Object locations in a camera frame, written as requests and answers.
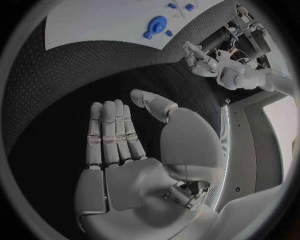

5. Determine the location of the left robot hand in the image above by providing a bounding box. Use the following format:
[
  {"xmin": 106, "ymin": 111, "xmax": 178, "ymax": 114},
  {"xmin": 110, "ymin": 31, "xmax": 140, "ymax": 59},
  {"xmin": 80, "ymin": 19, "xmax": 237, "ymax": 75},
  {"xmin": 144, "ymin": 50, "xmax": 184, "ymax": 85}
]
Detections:
[{"xmin": 183, "ymin": 41, "xmax": 221, "ymax": 78}]

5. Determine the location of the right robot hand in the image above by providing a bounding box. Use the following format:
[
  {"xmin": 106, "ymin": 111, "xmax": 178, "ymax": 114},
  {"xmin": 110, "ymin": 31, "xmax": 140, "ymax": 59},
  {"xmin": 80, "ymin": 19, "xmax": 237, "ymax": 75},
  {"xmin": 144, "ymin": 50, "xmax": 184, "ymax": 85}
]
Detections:
[{"xmin": 73, "ymin": 88, "xmax": 227, "ymax": 240}]

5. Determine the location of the white task board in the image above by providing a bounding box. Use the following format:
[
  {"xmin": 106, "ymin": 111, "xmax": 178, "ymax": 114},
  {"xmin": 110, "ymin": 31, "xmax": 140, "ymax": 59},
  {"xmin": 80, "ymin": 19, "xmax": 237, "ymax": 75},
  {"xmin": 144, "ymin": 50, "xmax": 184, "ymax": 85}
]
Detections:
[{"xmin": 43, "ymin": 0, "xmax": 227, "ymax": 51}]

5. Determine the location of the equipment rack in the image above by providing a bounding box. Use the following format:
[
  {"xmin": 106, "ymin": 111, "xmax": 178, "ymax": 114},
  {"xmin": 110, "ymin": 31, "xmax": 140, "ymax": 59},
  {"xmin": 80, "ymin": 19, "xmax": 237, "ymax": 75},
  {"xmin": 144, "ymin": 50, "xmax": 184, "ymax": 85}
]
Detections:
[{"xmin": 201, "ymin": 2, "xmax": 274, "ymax": 71}]

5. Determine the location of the blue gear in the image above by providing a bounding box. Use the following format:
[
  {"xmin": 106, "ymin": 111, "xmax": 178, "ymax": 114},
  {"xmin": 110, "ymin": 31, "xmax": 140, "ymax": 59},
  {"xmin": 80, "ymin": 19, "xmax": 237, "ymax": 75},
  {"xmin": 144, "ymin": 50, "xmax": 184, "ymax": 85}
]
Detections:
[{"xmin": 147, "ymin": 15, "xmax": 169, "ymax": 35}]

